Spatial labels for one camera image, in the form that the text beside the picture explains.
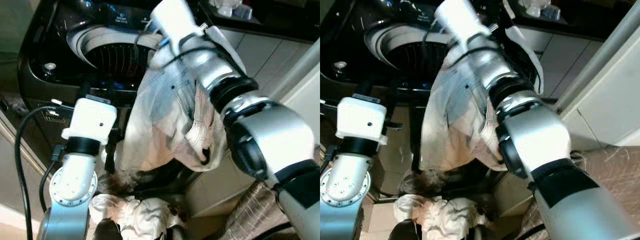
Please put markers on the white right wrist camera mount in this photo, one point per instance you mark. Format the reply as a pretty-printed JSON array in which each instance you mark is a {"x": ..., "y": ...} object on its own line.
[
  {"x": 457, "y": 20},
  {"x": 175, "y": 22}
]

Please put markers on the grey cabinet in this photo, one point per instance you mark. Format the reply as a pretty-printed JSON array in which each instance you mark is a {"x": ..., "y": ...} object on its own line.
[
  {"x": 570, "y": 55},
  {"x": 280, "y": 50}
]

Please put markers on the white and pink crumpled cloth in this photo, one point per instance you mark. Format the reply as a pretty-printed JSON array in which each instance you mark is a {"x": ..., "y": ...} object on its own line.
[
  {"x": 440, "y": 217},
  {"x": 135, "y": 217}
]

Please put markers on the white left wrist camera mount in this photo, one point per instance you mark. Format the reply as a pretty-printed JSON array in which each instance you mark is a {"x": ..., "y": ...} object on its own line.
[
  {"x": 90, "y": 120},
  {"x": 360, "y": 120}
]

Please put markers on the brown patterned fabric hamper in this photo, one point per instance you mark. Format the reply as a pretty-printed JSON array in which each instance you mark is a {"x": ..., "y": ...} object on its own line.
[
  {"x": 600, "y": 175},
  {"x": 255, "y": 215}
]

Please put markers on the white items on counter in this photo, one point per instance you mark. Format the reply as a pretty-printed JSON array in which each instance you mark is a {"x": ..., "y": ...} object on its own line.
[
  {"x": 230, "y": 7},
  {"x": 537, "y": 7}
]

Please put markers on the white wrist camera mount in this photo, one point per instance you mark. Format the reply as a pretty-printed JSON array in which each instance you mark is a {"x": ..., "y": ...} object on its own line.
[
  {"x": 360, "y": 120},
  {"x": 90, "y": 120},
  {"x": 175, "y": 22},
  {"x": 457, "y": 20}
]

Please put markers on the black left robot foot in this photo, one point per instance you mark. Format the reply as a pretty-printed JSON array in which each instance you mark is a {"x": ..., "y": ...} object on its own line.
[
  {"x": 107, "y": 230},
  {"x": 405, "y": 231}
]

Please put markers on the beige garment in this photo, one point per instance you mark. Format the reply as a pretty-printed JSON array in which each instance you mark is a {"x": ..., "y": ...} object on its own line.
[
  {"x": 160, "y": 115},
  {"x": 450, "y": 125}
]

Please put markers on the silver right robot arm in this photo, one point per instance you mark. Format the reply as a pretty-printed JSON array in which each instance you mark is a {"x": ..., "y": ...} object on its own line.
[
  {"x": 540, "y": 145},
  {"x": 270, "y": 140}
]

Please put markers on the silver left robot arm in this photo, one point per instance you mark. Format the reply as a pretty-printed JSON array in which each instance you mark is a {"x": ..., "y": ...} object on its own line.
[
  {"x": 342, "y": 185},
  {"x": 72, "y": 185}
]

